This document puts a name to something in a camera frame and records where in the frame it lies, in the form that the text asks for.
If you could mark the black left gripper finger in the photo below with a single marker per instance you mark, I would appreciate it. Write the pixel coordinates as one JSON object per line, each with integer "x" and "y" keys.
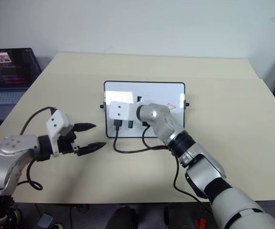
{"x": 84, "y": 126}
{"x": 93, "y": 147}

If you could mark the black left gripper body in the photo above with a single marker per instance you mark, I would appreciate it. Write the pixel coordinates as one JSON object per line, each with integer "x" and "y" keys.
{"x": 67, "y": 143}

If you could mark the small grey box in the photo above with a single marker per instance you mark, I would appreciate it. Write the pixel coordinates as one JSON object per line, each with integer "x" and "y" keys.
{"x": 45, "y": 220}

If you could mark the open blue laptop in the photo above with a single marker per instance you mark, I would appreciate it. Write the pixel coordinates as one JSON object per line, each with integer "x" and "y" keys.
{"x": 8, "y": 69}

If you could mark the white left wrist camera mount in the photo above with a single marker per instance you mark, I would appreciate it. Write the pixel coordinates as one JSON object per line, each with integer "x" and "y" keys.
{"x": 56, "y": 124}

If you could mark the pale tape roll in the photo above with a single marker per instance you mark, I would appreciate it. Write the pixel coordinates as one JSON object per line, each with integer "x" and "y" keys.
{"x": 56, "y": 226}

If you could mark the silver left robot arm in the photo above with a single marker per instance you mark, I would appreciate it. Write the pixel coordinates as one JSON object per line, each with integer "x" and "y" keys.
{"x": 13, "y": 144}

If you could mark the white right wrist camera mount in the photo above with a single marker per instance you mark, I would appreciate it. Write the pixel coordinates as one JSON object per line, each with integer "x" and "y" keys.
{"x": 123, "y": 111}

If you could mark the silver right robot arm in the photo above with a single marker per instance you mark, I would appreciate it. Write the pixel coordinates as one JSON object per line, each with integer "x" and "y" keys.
{"x": 199, "y": 171}

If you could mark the black framed white whiteboard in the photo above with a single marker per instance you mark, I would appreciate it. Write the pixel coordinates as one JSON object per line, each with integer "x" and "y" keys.
{"x": 161, "y": 95}

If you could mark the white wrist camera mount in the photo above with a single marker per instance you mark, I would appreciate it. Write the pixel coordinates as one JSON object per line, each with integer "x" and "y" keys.
{"x": 123, "y": 111}
{"x": 56, "y": 124}

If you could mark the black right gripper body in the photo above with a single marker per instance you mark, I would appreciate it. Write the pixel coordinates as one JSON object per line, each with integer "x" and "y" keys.
{"x": 130, "y": 124}

